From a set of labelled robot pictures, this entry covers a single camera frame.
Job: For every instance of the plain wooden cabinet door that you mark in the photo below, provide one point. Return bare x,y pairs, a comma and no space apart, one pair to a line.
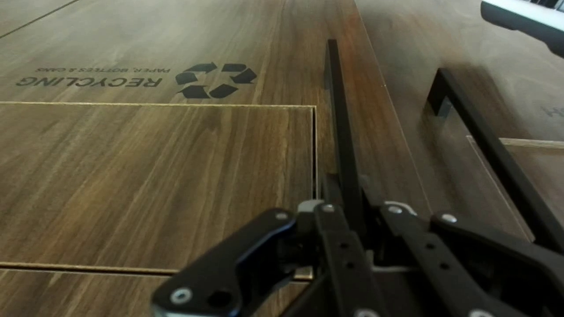
458,36

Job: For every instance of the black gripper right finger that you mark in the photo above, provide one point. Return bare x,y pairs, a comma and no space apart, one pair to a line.
469,258

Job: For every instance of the wooden cabinet door recycling label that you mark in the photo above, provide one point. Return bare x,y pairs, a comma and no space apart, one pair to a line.
146,177

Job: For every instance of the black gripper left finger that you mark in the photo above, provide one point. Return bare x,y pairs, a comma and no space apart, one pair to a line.
235,270

